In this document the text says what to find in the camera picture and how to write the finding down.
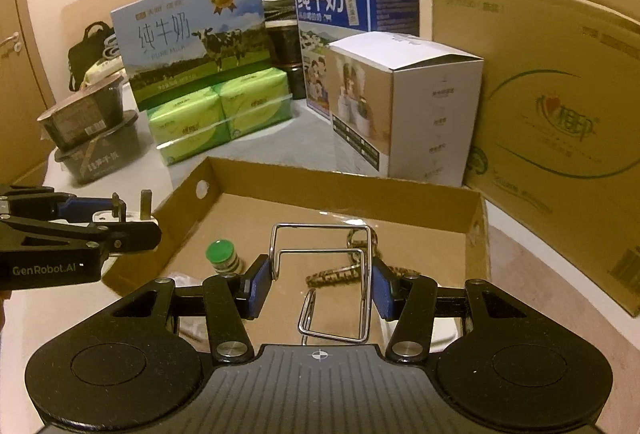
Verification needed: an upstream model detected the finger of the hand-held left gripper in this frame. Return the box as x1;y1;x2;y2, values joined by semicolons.
0;184;123;221
0;217;163;257

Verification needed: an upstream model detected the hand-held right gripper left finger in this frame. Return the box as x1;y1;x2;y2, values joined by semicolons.
111;254;273;365

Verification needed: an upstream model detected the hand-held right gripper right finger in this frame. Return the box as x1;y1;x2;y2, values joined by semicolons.
370;258;533;363

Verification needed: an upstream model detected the white power plug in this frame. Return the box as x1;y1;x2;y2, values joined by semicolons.
90;189;162;228

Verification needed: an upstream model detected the leopard print lanyard keychain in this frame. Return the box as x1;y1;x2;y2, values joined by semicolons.
305;227;416;287

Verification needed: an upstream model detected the green-capped small bottle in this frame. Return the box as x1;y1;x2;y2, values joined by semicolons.
206;239;241;275

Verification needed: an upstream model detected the metal wire rack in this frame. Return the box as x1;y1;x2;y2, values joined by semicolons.
269;223;378;345

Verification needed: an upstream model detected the shallow cardboard box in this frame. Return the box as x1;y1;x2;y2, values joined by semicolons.
102;157;491;350

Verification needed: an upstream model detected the green tissue pack bundle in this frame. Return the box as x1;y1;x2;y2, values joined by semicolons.
146;67;292;165

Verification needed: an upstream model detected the wooden door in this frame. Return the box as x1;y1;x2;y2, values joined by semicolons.
0;0;58;185

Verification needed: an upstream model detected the cream plastic bag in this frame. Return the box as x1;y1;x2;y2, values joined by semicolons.
82;45;126;90

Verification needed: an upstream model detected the black bag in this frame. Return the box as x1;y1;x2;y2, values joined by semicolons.
67;21;117;92

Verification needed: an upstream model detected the white product box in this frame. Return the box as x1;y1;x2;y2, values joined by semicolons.
325;32;485;187

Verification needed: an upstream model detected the green cow milk carton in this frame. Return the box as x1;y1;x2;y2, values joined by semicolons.
110;0;273;112

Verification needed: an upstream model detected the large brown cardboard box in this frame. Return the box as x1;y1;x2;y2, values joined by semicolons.
432;0;640;315

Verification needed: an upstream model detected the metal door handle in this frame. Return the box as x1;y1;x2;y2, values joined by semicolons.
0;32;22;61

